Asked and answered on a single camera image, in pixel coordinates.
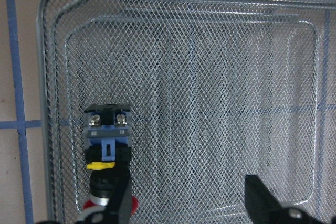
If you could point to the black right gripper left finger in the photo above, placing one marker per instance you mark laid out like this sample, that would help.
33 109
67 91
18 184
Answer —
119 207

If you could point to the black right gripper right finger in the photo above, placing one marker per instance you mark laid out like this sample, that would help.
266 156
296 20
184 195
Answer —
260 204

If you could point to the red emergency stop button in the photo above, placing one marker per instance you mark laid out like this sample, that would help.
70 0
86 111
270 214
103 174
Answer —
108 149

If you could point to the wire mesh shelf basket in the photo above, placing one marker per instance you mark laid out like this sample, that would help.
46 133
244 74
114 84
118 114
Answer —
218 89

